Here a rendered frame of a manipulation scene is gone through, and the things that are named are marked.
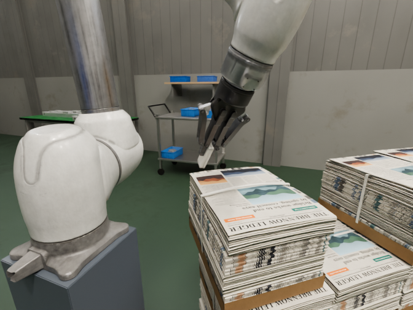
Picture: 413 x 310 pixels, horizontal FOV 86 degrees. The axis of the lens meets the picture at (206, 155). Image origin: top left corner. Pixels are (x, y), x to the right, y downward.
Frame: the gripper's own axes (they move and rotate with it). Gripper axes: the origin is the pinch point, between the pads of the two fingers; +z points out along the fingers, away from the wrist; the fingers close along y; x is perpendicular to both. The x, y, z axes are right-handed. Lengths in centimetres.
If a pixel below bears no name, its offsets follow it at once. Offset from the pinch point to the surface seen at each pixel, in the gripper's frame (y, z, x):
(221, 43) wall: 142, 47, 351
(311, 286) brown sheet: 29.0, 16.2, -29.7
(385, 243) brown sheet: 64, 11, -23
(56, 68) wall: -146, 257, 559
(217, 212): 2.4, 6.8, -12.8
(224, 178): 13.5, 13.8, 5.2
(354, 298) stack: 47, 20, -34
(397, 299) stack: 66, 21, -37
